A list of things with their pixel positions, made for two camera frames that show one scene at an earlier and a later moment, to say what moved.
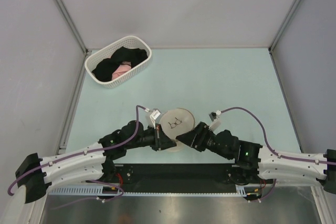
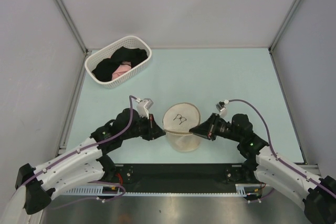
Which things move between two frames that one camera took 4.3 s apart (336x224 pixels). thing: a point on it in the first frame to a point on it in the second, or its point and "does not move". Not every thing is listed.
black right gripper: [195, 138] to [208, 129]
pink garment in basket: [125, 66] does not move
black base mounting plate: [182, 178] does not move
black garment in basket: [104, 70] does not move
